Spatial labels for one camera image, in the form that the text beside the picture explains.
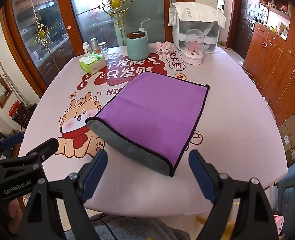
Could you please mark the white pill bottle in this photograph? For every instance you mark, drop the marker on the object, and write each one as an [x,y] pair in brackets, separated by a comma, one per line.
[86,48]

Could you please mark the green tissue box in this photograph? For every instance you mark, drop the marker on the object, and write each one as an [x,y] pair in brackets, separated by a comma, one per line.
[92,63]

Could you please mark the wooden framed glass door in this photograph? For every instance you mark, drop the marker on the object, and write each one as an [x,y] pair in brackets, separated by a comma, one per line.
[62,30]

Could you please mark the pink printed tablecloth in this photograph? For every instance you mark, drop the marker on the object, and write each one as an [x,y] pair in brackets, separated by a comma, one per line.
[225,105]

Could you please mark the white countertop appliance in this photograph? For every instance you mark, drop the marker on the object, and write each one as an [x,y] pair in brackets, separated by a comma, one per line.
[212,40]

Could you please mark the pink block toy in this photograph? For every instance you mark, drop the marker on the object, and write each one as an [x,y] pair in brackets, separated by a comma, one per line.
[164,50]

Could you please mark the person's left hand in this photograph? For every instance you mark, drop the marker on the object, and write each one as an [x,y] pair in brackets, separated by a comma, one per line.
[14,210]

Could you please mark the blue chair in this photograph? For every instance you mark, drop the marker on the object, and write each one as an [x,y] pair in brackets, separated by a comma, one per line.
[293,195]

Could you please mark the white printed bag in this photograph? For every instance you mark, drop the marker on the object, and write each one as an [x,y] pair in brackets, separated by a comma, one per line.
[195,12]

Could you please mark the glass dome with pink base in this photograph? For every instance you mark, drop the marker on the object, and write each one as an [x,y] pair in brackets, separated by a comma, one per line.
[193,55]

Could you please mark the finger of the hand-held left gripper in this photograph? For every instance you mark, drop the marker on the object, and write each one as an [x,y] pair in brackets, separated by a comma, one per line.
[12,139]
[43,148]

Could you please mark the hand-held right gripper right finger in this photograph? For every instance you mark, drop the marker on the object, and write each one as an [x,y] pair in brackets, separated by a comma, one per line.
[202,177]

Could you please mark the small glass jar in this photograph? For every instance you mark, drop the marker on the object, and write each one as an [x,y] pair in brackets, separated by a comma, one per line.
[102,48]

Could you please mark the teal canister with wooden lid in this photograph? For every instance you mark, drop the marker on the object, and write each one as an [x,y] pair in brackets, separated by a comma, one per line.
[137,47]

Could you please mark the metal lidded jar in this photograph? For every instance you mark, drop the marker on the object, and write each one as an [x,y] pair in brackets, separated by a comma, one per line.
[94,45]

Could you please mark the dark brown entrance door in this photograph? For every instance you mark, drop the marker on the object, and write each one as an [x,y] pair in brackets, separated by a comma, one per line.
[247,22]

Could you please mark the wooden cabinet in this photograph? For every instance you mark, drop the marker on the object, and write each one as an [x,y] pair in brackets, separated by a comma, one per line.
[277,65]

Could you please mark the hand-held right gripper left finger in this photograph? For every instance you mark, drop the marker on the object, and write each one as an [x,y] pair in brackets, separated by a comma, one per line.
[95,175]

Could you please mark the grey fuzzy clothing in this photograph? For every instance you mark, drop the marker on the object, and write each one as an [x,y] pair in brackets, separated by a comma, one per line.
[142,230]

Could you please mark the gold door ornament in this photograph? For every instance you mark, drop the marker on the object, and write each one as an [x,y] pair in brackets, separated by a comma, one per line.
[40,33]
[115,2]

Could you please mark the purple and grey towel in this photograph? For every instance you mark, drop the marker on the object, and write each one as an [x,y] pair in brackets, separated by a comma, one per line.
[150,110]

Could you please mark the clear plastic squeeze bottle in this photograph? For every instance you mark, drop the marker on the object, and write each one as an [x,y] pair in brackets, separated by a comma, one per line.
[145,27]

